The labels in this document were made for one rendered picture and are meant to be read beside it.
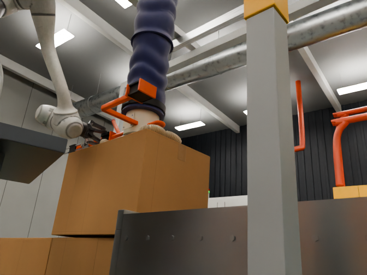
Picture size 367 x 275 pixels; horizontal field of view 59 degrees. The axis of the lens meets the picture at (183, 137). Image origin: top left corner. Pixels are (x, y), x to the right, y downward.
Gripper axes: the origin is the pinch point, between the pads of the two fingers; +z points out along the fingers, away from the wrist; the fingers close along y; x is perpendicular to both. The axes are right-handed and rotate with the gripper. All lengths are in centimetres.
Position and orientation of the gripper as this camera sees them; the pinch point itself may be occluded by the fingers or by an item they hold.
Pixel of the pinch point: (109, 139)
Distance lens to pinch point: 184.6
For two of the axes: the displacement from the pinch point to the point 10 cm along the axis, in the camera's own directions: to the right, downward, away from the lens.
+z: 6.5, 3.2, 6.9
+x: 7.6, -1.9, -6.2
